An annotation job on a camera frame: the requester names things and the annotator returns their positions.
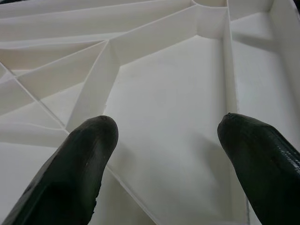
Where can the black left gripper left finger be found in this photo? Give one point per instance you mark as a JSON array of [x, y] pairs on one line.
[[70, 178]]

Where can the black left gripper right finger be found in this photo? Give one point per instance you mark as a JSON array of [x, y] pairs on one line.
[[264, 173]]

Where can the white plastic table top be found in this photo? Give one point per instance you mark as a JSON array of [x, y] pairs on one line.
[[164, 117]]

